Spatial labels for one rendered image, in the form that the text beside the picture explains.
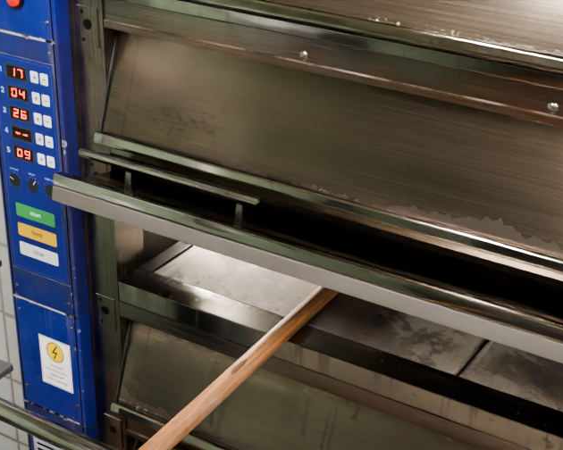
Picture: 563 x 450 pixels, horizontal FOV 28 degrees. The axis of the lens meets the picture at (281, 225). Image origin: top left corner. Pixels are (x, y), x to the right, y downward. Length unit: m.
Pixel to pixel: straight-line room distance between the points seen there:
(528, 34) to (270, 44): 0.39
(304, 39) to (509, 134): 0.31
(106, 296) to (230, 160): 0.44
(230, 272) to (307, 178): 0.41
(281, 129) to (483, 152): 0.31
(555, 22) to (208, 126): 0.57
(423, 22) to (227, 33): 0.33
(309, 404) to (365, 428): 0.10
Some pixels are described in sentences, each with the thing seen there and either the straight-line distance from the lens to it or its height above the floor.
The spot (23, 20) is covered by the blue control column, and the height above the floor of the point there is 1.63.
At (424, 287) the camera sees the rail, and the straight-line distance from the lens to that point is 1.43.
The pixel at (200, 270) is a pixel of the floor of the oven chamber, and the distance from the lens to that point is 1.98.
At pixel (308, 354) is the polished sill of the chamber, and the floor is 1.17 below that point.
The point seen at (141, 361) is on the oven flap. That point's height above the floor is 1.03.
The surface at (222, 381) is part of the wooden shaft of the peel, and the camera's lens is 1.64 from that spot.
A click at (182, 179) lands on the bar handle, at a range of 1.64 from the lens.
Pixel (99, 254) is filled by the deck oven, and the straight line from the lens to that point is 1.96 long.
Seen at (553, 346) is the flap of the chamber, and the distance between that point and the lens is 1.39.
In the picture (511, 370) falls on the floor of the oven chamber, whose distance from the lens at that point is 1.76.
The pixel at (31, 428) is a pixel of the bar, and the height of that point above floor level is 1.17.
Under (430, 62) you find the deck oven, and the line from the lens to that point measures 1.48.
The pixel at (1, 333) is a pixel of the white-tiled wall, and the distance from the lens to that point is 2.25.
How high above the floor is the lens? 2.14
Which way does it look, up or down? 27 degrees down
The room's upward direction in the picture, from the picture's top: 1 degrees clockwise
